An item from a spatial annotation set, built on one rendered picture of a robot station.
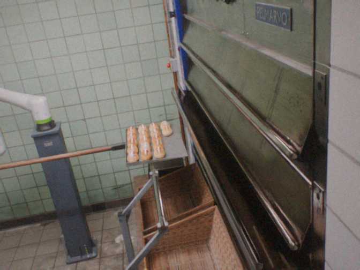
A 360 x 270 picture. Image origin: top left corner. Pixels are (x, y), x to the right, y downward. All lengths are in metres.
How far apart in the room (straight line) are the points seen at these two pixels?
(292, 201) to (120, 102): 2.69
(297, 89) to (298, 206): 0.31
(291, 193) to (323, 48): 0.45
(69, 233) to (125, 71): 1.50
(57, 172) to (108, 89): 0.94
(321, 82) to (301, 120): 0.14
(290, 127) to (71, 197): 2.47
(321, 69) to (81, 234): 2.85
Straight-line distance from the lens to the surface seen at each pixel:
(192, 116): 2.07
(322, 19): 0.77
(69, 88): 3.56
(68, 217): 3.29
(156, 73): 3.50
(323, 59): 0.78
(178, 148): 2.26
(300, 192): 1.04
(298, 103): 0.93
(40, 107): 2.93
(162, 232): 1.64
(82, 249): 3.47
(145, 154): 2.15
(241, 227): 1.13
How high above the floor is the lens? 2.12
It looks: 23 degrees down
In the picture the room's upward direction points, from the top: 8 degrees counter-clockwise
